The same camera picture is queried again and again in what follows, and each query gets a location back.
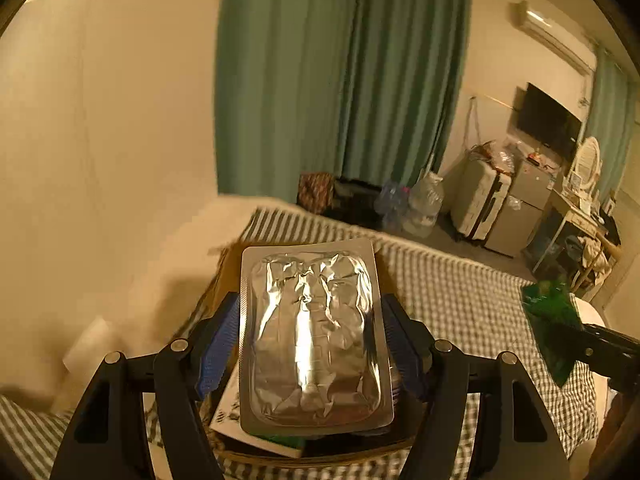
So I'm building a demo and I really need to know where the white duvet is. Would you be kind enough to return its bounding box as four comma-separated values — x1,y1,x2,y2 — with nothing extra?
572,296,608,331

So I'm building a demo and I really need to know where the narrow green curtain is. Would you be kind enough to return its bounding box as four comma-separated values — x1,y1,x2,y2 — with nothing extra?
585,47,640,206

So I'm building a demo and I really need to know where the floral print tissue pack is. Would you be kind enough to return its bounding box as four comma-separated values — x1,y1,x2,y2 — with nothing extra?
209,360,306,461

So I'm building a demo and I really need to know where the silver blister pack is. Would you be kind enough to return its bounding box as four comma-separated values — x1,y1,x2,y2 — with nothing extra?
239,239,395,437

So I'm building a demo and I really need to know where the oval white mirror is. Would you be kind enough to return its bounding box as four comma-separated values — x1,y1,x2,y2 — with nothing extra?
570,136,602,196

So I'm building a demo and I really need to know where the white suitcase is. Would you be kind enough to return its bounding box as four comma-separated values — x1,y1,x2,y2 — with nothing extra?
450,152,513,246

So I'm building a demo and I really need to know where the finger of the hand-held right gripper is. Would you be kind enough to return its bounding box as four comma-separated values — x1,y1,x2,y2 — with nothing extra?
547,320,601,358

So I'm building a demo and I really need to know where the large clear water bottle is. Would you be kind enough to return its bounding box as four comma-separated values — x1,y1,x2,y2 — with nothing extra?
402,170,446,238

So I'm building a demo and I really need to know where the green packet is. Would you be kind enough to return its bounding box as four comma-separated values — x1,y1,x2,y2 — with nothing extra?
520,280,585,387

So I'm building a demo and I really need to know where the black wall television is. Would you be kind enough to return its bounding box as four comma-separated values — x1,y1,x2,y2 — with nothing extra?
511,82,583,156

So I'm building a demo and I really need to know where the grey small fridge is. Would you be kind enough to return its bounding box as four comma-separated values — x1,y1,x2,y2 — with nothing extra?
484,157,563,259

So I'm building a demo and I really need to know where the patterned gift bag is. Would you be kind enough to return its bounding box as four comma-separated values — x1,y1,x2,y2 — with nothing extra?
297,172,335,216

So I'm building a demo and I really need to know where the wooden chair with clothes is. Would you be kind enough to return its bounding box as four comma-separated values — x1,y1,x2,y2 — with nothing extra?
570,232,623,301

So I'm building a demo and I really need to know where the checkered bed sheet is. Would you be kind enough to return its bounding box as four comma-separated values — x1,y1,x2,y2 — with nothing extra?
0,207,601,480

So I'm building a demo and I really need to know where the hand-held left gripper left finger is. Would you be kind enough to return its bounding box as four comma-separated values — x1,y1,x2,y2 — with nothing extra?
50,290,241,480

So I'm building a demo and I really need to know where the white air conditioner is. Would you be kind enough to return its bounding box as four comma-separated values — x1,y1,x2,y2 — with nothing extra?
510,1,598,73

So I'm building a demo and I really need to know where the wide green curtain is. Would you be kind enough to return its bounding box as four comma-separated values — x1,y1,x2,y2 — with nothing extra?
215,0,473,208

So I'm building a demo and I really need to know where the crumpled clear plastic bag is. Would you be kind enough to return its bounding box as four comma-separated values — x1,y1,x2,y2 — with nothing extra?
492,142,526,173

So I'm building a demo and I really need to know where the large cardboard box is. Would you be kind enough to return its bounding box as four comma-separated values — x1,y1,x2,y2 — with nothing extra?
197,240,426,463

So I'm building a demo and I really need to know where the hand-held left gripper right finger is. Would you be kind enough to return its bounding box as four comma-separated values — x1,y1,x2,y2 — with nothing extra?
382,295,571,480

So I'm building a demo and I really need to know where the white dressing table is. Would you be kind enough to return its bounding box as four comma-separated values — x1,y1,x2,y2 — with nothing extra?
525,187,608,281

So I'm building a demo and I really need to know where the black bag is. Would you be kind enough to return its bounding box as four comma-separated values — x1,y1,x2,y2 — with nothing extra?
327,177,383,228

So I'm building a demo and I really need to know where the small clear water bottle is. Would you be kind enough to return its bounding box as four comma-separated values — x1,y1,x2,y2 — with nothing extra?
375,180,411,231

